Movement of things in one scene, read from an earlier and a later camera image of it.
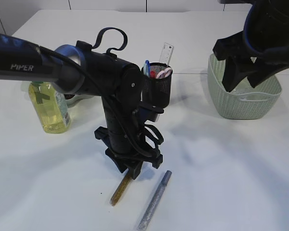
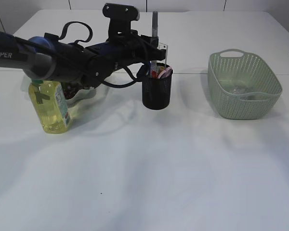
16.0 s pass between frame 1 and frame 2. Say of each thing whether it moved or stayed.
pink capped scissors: stayed
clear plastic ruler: moved
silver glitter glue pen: moved
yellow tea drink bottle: stayed
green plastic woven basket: stayed
